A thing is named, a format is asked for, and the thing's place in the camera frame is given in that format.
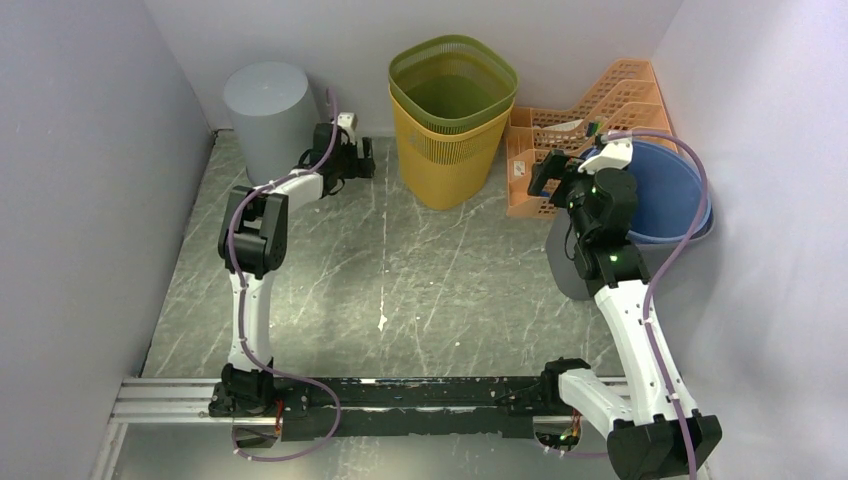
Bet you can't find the light grey plastic bin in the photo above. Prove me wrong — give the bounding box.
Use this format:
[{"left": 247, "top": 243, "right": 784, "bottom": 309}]
[{"left": 223, "top": 61, "right": 319, "bottom": 185}]

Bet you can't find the olive green mesh bin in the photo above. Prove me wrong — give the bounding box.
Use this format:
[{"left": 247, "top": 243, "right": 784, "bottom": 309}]
[{"left": 388, "top": 34, "right": 519, "bottom": 135}]

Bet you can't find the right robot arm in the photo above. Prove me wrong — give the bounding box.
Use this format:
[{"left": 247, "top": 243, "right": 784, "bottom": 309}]
[{"left": 528, "top": 150, "right": 722, "bottom": 479}]

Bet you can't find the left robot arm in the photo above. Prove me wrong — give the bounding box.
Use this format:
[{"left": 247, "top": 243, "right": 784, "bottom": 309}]
[{"left": 213, "top": 112, "right": 375, "bottom": 416}]

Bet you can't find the yellow mesh bin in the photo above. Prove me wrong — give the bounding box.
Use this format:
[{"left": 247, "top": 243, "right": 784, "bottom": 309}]
[{"left": 389, "top": 95, "right": 512, "bottom": 210}]

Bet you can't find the blue plastic bin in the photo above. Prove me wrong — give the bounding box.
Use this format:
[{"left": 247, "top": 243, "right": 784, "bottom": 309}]
[{"left": 627, "top": 140, "right": 703, "bottom": 244}]

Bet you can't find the orange mesh file organizer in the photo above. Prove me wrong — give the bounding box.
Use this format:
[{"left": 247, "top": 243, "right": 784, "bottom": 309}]
[{"left": 505, "top": 58, "right": 672, "bottom": 220}]

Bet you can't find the dark grey mesh bin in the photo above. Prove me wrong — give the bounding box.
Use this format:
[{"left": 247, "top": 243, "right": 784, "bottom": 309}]
[{"left": 545, "top": 209, "right": 678, "bottom": 301}]

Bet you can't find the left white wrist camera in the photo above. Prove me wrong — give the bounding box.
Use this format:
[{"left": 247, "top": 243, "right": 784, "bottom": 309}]
[{"left": 336, "top": 112, "right": 358, "bottom": 144}]

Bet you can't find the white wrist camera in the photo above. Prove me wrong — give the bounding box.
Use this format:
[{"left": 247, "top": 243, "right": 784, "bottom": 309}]
[
  {"left": 336, "top": 112, "right": 358, "bottom": 144},
  {"left": 577, "top": 137, "right": 634, "bottom": 175}
]

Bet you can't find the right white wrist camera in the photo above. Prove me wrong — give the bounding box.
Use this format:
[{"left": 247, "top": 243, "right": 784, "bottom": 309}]
[{"left": 577, "top": 137, "right": 634, "bottom": 175}]

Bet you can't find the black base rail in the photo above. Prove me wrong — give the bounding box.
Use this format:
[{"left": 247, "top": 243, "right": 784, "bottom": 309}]
[{"left": 205, "top": 376, "right": 584, "bottom": 451}]

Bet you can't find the aluminium frame rail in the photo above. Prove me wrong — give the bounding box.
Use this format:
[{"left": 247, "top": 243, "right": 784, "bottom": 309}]
[{"left": 93, "top": 376, "right": 630, "bottom": 479}]

